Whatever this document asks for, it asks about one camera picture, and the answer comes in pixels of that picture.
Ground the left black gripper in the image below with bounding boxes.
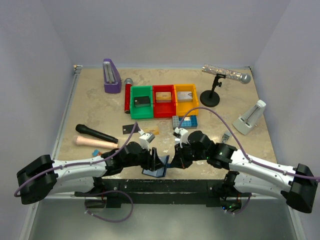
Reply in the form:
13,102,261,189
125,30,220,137
123,144,165,172

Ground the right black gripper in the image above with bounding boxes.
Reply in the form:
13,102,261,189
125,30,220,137
170,140,208,169

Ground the navy blue card holder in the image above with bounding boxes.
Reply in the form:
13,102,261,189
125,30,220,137
141,155,170,178

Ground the gold card from holder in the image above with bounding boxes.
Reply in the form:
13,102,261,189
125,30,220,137
142,125,160,136

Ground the black VIP card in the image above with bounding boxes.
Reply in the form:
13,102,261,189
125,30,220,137
122,124,140,135

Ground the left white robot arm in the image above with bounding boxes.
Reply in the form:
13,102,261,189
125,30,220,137
14,141,169,205

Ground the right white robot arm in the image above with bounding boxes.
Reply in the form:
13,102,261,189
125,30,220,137
170,128,318,214

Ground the black credit card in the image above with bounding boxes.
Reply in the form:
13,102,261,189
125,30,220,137
133,96,151,108

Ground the gold credit card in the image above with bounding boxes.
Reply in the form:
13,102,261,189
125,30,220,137
155,91,172,103

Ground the silver credit card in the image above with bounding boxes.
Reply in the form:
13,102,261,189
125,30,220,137
176,91,193,103

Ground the blue grey lego block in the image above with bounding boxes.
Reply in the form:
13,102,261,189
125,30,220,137
172,115,198,130

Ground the green plastic bin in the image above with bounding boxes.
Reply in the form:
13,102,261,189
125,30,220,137
130,85,154,120

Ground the red plastic bin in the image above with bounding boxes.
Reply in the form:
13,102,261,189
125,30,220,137
152,84,177,118

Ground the small grey block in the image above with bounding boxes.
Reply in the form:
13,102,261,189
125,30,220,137
221,131,232,143

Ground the yellow plastic bin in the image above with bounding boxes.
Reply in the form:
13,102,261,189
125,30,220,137
174,84,199,117

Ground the orange blue toy block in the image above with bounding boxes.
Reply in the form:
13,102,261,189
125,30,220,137
92,149,103,157

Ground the black microphone stand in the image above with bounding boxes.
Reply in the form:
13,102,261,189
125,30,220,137
200,74,226,108

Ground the white metronome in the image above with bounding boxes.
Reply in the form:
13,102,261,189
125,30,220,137
232,99,266,136

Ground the pink microphone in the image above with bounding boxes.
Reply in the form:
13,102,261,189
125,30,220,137
73,135,118,149

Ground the black microphone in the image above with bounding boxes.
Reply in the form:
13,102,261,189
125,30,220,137
75,124,119,144

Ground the red microphone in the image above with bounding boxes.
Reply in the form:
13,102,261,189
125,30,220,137
124,78,134,114

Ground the purple metronome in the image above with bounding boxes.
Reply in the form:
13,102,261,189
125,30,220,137
102,58,122,94

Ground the glitter silver microphone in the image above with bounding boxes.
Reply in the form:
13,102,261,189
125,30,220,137
202,64,251,84

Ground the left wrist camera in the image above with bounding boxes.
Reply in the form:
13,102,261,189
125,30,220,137
138,129,155,150

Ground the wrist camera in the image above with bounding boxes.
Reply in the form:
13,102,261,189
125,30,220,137
173,127,189,147
138,129,155,150

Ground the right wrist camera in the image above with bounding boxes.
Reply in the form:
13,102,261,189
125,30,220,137
173,127,189,147

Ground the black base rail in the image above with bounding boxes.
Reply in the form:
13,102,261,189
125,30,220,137
97,178,241,209

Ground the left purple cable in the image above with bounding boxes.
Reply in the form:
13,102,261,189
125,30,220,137
13,121,145,198

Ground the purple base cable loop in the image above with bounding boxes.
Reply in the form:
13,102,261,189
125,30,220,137
84,189,136,223

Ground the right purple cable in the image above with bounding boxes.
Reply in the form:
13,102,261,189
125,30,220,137
178,106,320,181

